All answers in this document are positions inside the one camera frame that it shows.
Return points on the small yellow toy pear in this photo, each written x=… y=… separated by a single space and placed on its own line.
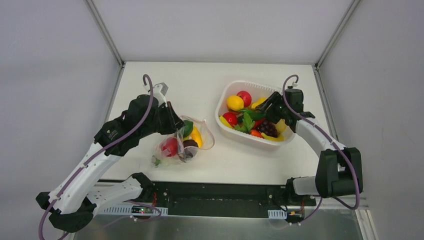
x=258 y=102

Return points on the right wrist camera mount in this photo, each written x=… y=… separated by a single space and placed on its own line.
x=293 y=85

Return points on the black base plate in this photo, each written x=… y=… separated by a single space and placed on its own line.
x=223 y=200

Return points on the red toy apple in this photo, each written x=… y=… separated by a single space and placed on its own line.
x=246 y=97

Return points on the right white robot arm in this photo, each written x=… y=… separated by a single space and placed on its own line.
x=339 y=169

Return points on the red toy tomato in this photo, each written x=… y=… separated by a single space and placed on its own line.
x=169 y=147

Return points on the yellow toy banana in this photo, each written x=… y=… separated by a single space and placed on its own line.
x=279 y=138

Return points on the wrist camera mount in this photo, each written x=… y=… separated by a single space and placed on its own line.
x=158 y=91
x=293 y=85

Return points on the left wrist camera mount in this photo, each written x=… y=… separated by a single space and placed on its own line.
x=158 y=91

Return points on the white plastic basket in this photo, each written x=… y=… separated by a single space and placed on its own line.
x=256 y=91

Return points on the green toy leaf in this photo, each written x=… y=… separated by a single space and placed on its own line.
x=244 y=123

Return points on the clear zip top bag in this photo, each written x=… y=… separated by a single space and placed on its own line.
x=207 y=136

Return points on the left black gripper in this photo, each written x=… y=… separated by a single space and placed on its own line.
x=171 y=117

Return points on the yellow toy lemon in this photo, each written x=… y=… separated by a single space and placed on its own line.
x=234 y=103

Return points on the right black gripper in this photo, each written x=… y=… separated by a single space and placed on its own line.
x=276 y=106

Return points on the green toy avocado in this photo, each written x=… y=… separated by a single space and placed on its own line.
x=188 y=128

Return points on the dark toy grapes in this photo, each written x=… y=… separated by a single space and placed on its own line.
x=268 y=128

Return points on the dark purple toy eggplant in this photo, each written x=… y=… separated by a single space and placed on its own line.
x=190 y=149

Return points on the red toy chili pepper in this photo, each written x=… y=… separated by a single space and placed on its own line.
x=258 y=122

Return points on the white toy radish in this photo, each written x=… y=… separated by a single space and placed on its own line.
x=159 y=160

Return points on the orange toy mango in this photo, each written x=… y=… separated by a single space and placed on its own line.
x=196 y=136

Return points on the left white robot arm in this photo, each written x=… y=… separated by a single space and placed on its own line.
x=74 y=203

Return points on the red toy bell pepper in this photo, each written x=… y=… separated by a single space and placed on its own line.
x=229 y=119

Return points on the orange toy carrot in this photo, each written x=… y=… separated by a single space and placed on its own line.
x=256 y=133

